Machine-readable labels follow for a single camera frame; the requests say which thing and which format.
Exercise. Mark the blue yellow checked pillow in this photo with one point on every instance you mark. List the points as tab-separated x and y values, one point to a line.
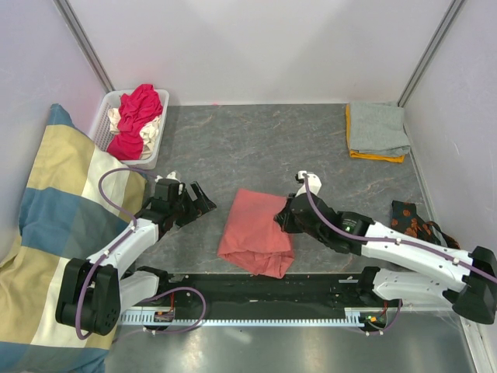
77	200

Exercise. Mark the left aluminium frame post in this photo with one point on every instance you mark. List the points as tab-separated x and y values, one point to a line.
77	30

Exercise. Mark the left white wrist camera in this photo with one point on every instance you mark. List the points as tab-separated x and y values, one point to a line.
172	178

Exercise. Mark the salmon pink t shirt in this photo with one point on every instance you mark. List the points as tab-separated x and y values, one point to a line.
252	240

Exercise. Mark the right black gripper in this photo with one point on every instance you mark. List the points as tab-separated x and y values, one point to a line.
284	218

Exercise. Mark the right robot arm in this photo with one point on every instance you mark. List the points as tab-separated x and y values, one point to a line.
437	275

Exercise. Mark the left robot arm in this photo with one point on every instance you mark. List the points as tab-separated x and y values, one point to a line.
97	290

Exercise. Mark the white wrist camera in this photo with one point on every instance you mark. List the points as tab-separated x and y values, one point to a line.
172	178
309	182

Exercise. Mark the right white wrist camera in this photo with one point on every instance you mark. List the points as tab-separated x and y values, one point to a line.
309	182

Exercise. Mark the floral dark bag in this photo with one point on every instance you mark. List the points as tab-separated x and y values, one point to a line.
405	219

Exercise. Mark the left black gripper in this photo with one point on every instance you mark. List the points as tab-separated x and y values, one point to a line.
197	207

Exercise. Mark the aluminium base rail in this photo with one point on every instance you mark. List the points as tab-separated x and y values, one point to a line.
412	307

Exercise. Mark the cream t shirt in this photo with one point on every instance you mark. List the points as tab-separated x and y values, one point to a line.
149	132

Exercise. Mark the magenta t shirt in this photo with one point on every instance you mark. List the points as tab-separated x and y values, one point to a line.
136	109

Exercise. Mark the white plastic laundry basket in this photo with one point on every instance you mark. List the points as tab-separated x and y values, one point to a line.
101	136

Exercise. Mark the grey slotted cable duct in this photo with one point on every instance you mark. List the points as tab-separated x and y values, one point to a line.
137	316

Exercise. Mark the aluminium frame post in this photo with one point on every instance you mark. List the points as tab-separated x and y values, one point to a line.
449	18
77	30

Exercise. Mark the right aluminium frame post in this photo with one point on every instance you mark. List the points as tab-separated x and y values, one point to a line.
449	18

